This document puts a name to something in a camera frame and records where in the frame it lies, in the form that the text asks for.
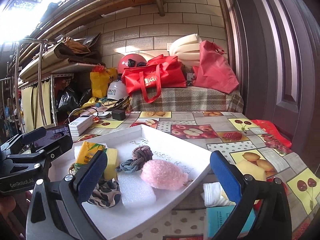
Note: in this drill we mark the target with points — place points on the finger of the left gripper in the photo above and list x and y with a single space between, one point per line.
58 147
33 136

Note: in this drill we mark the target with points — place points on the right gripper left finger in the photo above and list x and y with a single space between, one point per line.
56 210

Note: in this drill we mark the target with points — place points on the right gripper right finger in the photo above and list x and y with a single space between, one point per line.
273 220

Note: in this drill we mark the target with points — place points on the yellow green tissue pack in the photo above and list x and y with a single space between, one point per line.
84 153

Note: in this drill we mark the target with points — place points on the cow print scrunchie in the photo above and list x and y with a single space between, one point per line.
106 194

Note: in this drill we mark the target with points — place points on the teal tissue pack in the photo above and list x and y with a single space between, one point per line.
216 216

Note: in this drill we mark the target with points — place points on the yellow rectangular sponge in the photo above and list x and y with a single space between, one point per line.
112 163

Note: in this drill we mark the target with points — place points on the white foam block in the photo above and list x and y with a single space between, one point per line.
135 193

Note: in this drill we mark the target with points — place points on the grey knotted scrunchie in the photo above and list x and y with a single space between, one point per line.
140 156

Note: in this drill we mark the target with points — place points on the pink fluffy pompom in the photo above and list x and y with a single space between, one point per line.
163 175

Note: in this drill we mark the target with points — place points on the pale yellow hexagon sponge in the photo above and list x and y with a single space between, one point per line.
250 171

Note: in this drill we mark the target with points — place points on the left hand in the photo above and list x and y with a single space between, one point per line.
7 205

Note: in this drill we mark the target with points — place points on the smartphone showing video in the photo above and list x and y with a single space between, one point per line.
52 135

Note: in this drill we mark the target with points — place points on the white power bank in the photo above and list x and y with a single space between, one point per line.
80 124

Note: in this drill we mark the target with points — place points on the metal storage shelf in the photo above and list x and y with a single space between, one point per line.
56 80

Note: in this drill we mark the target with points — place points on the black charger box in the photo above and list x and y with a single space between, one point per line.
118 114

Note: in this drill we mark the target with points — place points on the yellow shopping bag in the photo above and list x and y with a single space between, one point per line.
101 77

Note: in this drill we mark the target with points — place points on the white helmet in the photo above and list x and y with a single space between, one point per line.
117 90

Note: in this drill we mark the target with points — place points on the red bag beside table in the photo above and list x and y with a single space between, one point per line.
270 128

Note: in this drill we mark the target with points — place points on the white foam tray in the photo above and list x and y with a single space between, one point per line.
119 222

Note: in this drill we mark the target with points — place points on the fruit pattern tablecloth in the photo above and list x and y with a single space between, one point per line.
242 142

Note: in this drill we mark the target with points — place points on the red helmet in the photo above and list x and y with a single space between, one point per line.
130 60

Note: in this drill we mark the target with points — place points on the red tote bag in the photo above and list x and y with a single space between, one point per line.
159 72

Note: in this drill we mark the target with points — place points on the plaid blanket cover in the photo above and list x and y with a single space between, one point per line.
189 99

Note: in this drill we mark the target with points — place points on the cream foam roll stack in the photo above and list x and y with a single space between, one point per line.
187 50

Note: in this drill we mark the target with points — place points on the grey metal door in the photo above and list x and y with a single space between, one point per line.
274 49

